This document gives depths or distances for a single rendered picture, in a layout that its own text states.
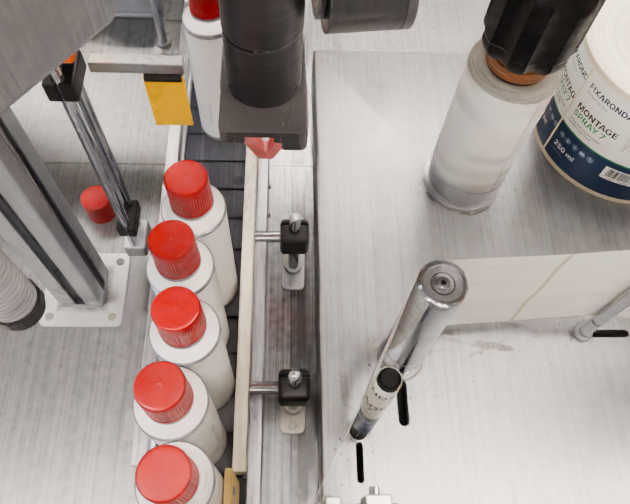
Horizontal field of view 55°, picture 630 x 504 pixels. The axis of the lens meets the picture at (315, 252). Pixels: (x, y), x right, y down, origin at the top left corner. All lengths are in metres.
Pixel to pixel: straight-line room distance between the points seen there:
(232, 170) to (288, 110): 0.26
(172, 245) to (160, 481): 0.15
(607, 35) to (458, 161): 0.20
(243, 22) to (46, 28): 0.19
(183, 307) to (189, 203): 0.09
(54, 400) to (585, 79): 0.64
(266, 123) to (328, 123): 0.30
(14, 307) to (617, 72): 0.57
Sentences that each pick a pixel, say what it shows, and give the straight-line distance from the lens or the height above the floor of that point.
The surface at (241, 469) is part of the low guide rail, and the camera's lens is 0.55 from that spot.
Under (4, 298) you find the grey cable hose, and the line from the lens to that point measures 0.40.
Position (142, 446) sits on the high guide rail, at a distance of 0.52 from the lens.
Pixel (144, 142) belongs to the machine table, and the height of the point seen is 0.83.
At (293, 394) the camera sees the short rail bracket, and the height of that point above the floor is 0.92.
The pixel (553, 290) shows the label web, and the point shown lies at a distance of 0.56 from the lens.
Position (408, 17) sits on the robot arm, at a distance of 0.43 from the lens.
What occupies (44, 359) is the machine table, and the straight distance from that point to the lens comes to 0.71.
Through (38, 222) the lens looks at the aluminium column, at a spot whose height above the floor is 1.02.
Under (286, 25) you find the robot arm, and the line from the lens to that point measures 0.42.
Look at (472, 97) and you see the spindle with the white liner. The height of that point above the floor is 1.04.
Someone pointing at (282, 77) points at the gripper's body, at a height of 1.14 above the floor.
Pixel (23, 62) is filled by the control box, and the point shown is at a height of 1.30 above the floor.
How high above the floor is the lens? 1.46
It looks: 63 degrees down
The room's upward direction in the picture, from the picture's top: 6 degrees clockwise
